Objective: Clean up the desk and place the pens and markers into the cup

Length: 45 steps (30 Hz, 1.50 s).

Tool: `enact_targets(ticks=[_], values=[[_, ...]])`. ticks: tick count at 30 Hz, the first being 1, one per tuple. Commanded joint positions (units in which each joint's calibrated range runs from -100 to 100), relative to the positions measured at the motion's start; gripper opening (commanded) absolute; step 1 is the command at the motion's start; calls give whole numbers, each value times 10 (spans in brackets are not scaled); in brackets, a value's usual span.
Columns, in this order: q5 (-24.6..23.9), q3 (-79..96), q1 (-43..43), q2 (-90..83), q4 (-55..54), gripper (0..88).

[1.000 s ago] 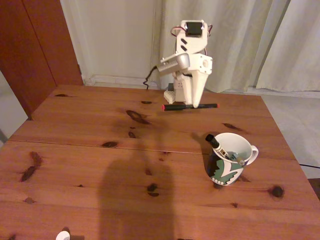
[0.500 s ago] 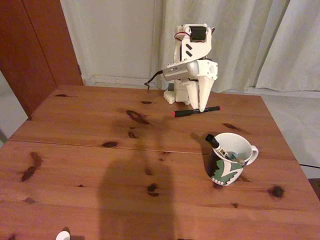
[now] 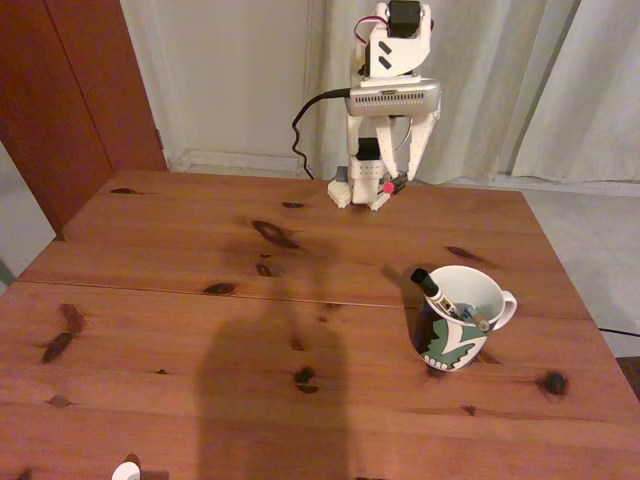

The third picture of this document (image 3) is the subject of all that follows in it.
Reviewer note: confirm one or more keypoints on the brown wooden cabinet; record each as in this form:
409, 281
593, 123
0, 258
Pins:
60, 100

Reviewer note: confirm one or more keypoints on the white marker with black cap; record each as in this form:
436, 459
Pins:
427, 285

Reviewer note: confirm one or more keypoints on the silver camera box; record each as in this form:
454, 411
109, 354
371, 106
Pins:
395, 97

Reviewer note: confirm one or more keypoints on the small white round object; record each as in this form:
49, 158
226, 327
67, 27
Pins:
125, 472

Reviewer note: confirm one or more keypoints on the white mug with green pattern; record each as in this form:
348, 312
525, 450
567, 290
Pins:
450, 345

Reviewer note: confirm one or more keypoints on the white curtain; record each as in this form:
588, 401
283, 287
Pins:
600, 100
480, 75

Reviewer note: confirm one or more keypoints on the black pen with red end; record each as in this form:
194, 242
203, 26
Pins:
388, 187

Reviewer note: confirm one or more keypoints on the green transparent pen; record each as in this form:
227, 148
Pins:
470, 314

